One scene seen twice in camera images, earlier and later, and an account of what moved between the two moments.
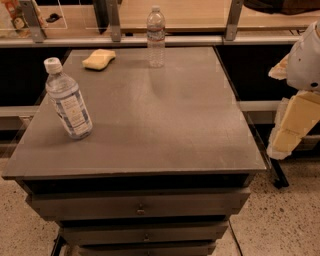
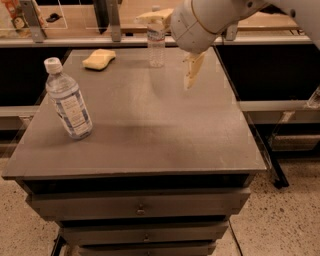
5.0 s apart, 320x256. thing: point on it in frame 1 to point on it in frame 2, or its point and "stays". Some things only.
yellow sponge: (99, 59) stays
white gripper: (304, 68) to (184, 28)
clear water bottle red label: (156, 37) stays
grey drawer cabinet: (168, 164) stays
